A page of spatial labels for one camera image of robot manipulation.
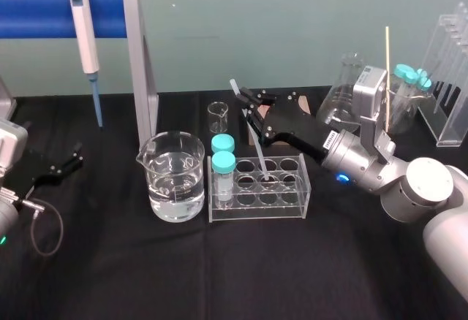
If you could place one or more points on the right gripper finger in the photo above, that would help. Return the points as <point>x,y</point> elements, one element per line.
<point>260,130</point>
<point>254,97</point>

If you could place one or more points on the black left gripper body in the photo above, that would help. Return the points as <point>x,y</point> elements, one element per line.
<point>38,183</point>

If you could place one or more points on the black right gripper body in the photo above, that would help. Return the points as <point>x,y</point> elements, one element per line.
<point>296,126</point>

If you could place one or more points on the clear stirring rod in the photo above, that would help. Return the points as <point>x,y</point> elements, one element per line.
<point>256,141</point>

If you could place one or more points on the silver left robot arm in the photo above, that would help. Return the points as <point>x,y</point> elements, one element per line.
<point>9,144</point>

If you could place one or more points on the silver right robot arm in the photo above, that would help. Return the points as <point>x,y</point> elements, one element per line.
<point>420,188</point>

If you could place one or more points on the teal capped sample tube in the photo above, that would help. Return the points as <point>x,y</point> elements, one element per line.
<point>223,174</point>
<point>425,80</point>
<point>222,143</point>
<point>403,71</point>

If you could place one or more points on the small empty glass beaker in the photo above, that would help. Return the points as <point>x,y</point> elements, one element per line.
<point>218,117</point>

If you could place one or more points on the glass conical flask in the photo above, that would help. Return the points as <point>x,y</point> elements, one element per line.
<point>340,104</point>

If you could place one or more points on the clear acrylic tube rack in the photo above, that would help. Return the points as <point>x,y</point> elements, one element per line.
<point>289,203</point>

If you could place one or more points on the grey metal box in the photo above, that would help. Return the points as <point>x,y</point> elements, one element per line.
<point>6,97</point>

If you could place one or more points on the grey stand upright panel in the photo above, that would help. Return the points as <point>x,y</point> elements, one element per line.
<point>140,79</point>

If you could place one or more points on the large glass beaker with water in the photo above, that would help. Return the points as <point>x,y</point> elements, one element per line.
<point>175,185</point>

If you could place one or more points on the glass beaker holding tubes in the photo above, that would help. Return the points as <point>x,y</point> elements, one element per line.
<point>404,112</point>

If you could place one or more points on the white pipette with blue tip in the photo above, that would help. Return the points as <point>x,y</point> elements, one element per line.
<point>85,38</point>

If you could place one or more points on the thin wooden stick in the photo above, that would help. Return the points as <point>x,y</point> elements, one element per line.
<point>387,57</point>

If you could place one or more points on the blue stand bar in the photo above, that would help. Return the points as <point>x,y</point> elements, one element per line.
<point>40,13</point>

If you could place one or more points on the black table cloth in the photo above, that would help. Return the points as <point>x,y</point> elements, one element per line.
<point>234,269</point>

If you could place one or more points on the tall clear acrylic stand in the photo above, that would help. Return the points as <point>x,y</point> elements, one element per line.
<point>449,90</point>

